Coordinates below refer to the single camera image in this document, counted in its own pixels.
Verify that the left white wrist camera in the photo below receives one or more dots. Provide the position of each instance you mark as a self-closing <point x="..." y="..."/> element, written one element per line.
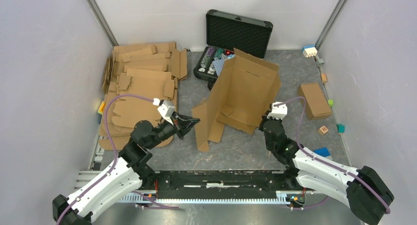
<point x="165" y="108"/>

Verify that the wooden letter block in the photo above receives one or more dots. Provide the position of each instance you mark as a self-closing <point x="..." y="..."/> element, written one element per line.
<point x="322" y="130"/>

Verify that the grey small block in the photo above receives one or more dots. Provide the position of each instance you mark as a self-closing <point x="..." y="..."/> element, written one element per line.
<point x="319" y="61"/>

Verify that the blue green block stack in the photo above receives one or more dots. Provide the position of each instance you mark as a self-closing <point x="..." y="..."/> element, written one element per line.
<point x="322" y="153"/>

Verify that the orange yellow block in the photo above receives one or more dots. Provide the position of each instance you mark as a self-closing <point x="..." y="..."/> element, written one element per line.
<point x="100" y="111"/>

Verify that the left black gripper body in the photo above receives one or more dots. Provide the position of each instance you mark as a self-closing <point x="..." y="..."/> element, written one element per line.
<point x="165" y="130"/>

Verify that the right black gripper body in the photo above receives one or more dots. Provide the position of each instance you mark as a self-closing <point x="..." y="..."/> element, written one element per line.
<point x="264" y="118"/>

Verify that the stack of flat cardboard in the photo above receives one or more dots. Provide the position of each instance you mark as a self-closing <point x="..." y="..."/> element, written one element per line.
<point x="151" y="70"/>

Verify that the green small cube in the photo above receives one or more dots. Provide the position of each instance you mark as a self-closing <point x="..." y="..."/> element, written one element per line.
<point x="330" y="102"/>

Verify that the teal small cube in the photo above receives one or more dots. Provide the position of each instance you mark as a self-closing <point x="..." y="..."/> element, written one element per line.
<point x="340" y="128"/>

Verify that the black poker chip case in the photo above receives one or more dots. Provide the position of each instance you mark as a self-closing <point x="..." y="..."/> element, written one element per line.
<point x="226" y="32"/>

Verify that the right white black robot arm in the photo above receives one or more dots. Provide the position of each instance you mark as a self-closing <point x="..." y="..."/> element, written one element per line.
<point x="362" y="190"/>

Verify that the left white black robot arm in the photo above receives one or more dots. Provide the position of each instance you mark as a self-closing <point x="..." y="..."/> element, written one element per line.
<point x="128" y="172"/>

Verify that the folded closed cardboard box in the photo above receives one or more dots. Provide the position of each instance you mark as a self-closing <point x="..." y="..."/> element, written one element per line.
<point x="317" y="106"/>

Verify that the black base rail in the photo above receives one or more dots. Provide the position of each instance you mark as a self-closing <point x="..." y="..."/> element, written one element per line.
<point x="221" y="184"/>

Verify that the small wooden cube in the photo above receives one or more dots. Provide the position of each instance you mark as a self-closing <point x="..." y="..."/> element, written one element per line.
<point x="324" y="78"/>

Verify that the cardboard box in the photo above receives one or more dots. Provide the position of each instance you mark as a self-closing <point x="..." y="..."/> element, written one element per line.
<point x="243" y="92"/>
<point x="317" y="106"/>

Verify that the blue white toy block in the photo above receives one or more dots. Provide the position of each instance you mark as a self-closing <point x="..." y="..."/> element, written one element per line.
<point x="309" y="51"/>

